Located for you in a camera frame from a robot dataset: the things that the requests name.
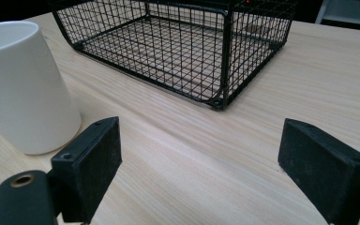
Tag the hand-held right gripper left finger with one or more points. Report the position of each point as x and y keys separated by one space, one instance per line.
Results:
x=86 y=168

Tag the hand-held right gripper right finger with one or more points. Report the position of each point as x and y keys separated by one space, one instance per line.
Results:
x=325 y=165

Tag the white cup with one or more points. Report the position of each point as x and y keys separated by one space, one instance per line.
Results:
x=22 y=90

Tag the grey metal stand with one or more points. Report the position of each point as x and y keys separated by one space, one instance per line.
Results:
x=348 y=12

